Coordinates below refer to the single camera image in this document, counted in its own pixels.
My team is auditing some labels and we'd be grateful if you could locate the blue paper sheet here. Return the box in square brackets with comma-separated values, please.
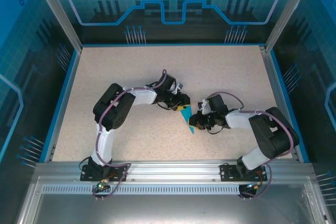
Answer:
[180, 105, 196, 135]

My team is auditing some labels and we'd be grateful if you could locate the blue table edge strip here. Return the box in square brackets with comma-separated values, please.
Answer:
[43, 49, 81, 163]
[269, 49, 310, 163]

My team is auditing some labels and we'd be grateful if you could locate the steel tray panel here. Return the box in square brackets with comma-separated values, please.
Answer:
[15, 176, 332, 224]

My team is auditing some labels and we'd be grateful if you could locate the left gripper thin black cable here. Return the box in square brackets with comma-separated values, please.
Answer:
[157, 102, 175, 111]

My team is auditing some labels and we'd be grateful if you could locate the gripper thin black cable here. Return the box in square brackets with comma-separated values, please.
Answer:
[157, 102, 175, 111]
[207, 125, 225, 135]

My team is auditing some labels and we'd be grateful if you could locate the right gripper thin black cable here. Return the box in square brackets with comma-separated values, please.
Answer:
[207, 125, 225, 135]

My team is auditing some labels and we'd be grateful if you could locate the aluminium mounting rail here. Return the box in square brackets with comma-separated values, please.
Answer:
[34, 158, 314, 184]

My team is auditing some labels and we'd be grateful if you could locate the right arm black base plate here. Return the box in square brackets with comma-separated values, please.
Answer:
[219, 163, 266, 182]

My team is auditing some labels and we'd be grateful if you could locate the aluminium side rail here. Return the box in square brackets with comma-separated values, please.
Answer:
[259, 45, 302, 162]

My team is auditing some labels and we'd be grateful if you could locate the slotted grey cable duct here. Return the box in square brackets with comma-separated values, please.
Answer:
[41, 185, 312, 195]

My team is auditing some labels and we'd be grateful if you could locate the right cable connector with light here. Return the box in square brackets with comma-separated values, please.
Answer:
[245, 182, 264, 191]

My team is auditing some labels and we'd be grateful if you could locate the cable connector with light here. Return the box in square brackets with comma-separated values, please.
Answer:
[245, 182, 264, 191]
[94, 179, 110, 193]

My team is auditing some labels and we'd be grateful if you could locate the left cable connector with light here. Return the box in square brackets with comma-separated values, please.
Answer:
[94, 179, 110, 193]

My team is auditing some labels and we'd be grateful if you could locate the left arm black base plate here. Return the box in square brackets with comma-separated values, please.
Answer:
[80, 164, 129, 182]

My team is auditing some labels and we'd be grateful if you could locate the aluminium frame post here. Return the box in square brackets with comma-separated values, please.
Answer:
[264, 0, 318, 53]
[28, 0, 84, 52]

